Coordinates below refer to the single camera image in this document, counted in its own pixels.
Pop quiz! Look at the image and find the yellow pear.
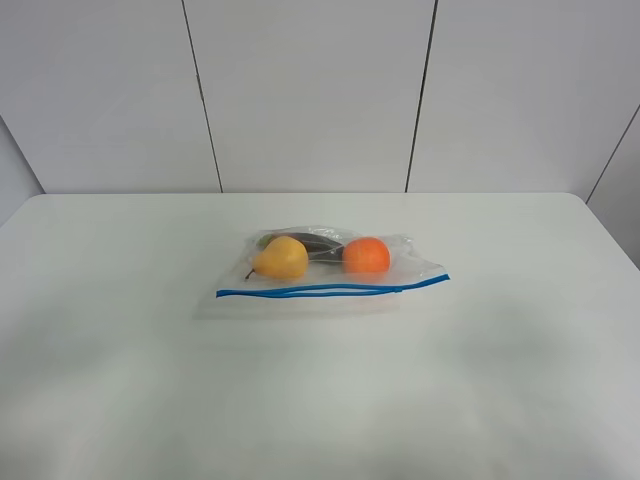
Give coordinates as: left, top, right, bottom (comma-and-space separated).
245, 236, 309, 280

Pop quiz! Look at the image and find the orange fruit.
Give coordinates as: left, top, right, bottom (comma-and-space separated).
342, 237, 391, 274

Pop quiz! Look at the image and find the clear zip bag blue seal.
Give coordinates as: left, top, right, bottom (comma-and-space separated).
194, 225, 450, 320

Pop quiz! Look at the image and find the dark purple eggplant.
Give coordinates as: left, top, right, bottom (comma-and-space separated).
257, 232, 344, 263

